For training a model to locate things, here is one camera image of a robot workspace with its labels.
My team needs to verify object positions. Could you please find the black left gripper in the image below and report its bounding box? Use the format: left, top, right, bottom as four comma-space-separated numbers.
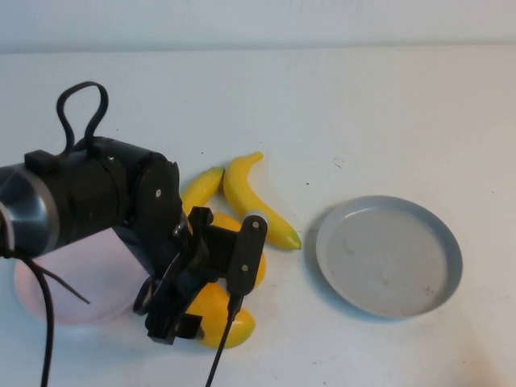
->
119, 207, 243, 346

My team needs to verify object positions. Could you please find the deep orange plastic mango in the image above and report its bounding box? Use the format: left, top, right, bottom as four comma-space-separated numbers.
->
185, 284, 257, 350

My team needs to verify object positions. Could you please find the golden yellow plastic mango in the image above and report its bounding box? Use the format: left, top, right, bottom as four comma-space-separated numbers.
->
210, 211, 268, 289

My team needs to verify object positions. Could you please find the yellow banana faint green tip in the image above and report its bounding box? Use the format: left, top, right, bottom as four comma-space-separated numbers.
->
180, 166, 226, 217

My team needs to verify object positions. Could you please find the yellow banana vivid green tip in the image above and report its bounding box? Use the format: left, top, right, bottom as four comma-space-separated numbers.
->
223, 152, 302, 250

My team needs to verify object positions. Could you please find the pale pink round plate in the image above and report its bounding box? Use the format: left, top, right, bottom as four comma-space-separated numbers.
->
13, 229, 151, 327

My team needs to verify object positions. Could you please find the pale blue round plate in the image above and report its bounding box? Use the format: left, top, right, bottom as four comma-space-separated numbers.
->
315, 195, 464, 319

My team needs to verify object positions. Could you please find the thin black zip tie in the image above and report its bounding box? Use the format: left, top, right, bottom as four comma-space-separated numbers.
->
34, 264, 91, 306

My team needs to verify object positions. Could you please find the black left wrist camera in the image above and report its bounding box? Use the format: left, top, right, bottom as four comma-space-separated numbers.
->
227, 215, 268, 289

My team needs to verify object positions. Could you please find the black left camera cable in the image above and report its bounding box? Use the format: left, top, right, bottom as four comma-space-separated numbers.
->
0, 201, 244, 387

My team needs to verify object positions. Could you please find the black left arm loop cable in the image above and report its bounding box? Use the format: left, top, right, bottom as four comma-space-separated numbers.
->
56, 81, 109, 158

